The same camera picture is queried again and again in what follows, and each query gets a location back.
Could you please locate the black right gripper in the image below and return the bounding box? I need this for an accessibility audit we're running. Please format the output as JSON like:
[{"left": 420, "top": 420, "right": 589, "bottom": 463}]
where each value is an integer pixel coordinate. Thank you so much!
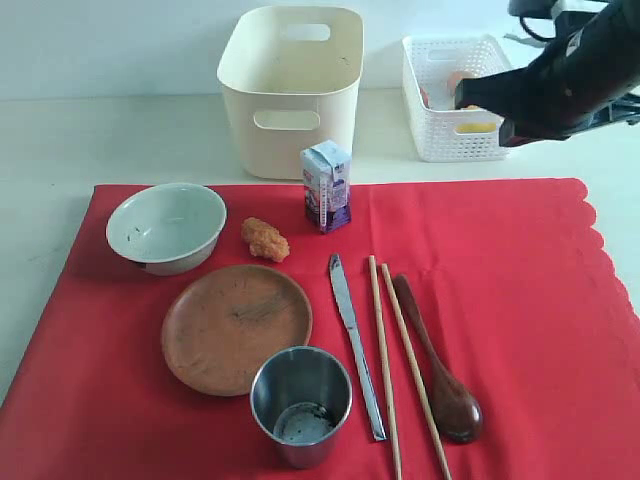
[{"left": 454, "top": 1, "right": 639, "bottom": 148}]

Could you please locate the yellow lemon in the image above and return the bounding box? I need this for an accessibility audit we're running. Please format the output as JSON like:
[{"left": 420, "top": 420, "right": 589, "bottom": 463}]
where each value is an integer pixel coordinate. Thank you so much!
[{"left": 456, "top": 122, "right": 497, "bottom": 134}]

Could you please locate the brown egg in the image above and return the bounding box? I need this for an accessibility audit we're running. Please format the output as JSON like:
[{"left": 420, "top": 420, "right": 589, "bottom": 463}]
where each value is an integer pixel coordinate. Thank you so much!
[{"left": 447, "top": 70, "right": 474, "bottom": 97}]

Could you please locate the red sausage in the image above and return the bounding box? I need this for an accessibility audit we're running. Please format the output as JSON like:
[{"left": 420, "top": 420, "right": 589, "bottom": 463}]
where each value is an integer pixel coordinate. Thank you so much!
[{"left": 419, "top": 87, "right": 430, "bottom": 108}]

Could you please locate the small milk carton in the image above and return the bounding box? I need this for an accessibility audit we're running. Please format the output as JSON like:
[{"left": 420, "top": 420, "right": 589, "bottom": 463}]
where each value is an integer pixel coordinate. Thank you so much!
[{"left": 300, "top": 140, "right": 352, "bottom": 234}]

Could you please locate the fried chicken nugget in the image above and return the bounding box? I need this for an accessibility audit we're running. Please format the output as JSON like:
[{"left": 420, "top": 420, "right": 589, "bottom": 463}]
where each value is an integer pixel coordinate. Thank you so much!
[{"left": 241, "top": 217, "right": 290, "bottom": 263}]

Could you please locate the white perforated plastic basket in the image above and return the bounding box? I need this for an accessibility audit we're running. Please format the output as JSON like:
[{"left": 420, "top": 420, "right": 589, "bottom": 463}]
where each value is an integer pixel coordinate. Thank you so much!
[{"left": 402, "top": 35, "right": 512, "bottom": 163}]

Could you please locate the cream plastic bin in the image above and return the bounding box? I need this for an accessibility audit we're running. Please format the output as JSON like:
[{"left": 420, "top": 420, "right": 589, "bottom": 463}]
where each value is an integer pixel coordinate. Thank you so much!
[{"left": 217, "top": 6, "right": 364, "bottom": 180}]

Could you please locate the red tablecloth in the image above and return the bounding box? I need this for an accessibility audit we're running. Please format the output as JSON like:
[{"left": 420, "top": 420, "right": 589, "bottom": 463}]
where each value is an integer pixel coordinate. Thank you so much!
[{"left": 1, "top": 178, "right": 639, "bottom": 479}]

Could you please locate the silver table knife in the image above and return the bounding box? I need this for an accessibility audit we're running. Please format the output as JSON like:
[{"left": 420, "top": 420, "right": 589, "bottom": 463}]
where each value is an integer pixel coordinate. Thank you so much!
[{"left": 328, "top": 253, "right": 387, "bottom": 441}]

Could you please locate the right wooden chopstick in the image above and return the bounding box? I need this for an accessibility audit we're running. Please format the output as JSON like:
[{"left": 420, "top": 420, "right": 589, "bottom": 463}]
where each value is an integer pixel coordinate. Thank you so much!
[{"left": 381, "top": 263, "right": 452, "bottom": 480}]

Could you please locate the wooden chopstick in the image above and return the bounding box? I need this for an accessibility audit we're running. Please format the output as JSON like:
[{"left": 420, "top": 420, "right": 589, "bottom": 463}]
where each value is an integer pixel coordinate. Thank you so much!
[
  {"left": 381, "top": 263, "right": 452, "bottom": 480},
  {"left": 368, "top": 255, "right": 402, "bottom": 480}
]

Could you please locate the dark wooden spoon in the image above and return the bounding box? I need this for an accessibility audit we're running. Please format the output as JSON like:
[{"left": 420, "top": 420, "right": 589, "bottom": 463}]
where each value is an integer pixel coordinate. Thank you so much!
[{"left": 392, "top": 274, "right": 484, "bottom": 444}]

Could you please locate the stainless steel cup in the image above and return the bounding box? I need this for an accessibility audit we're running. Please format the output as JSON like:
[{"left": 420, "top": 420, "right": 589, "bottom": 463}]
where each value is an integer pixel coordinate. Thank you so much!
[{"left": 249, "top": 346, "right": 353, "bottom": 469}]

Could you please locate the pale green bowl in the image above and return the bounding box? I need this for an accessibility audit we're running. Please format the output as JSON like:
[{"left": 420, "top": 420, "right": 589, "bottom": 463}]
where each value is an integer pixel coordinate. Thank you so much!
[{"left": 105, "top": 183, "right": 227, "bottom": 276}]

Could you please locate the brown round plate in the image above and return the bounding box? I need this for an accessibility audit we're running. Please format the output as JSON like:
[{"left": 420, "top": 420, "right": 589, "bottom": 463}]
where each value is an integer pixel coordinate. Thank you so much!
[{"left": 161, "top": 264, "right": 313, "bottom": 397}]

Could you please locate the left wooden chopstick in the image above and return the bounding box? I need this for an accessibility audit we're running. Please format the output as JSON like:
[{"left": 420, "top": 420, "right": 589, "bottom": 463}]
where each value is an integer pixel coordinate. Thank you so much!
[{"left": 368, "top": 255, "right": 402, "bottom": 480}]

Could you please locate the black camera cable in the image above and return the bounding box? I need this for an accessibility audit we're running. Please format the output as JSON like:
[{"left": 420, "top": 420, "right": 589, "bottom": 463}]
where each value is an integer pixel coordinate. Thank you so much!
[{"left": 517, "top": 14, "right": 559, "bottom": 42}]

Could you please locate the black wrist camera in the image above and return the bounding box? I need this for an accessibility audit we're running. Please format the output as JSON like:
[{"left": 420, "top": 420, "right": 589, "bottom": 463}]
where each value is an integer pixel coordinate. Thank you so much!
[{"left": 508, "top": 0, "right": 569, "bottom": 20}]

